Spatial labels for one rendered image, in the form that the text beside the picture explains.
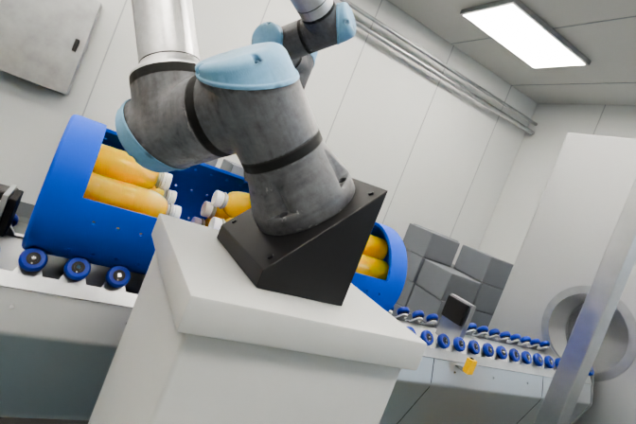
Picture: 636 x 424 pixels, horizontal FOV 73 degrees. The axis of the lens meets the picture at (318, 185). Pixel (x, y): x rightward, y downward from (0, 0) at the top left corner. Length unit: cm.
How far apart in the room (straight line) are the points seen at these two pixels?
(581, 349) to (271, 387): 116
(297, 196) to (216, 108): 15
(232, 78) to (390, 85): 473
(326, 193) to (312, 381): 23
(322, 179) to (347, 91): 438
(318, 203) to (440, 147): 522
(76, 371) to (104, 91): 346
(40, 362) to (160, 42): 65
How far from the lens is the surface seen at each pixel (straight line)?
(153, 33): 66
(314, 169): 55
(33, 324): 97
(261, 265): 53
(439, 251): 443
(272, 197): 56
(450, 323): 164
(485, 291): 442
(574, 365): 155
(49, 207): 88
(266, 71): 52
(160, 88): 61
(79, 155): 89
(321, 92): 476
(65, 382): 107
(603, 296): 154
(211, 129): 55
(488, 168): 639
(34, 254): 95
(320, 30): 93
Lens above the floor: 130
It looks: 1 degrees down
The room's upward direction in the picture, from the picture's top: 22 degrees clockwise
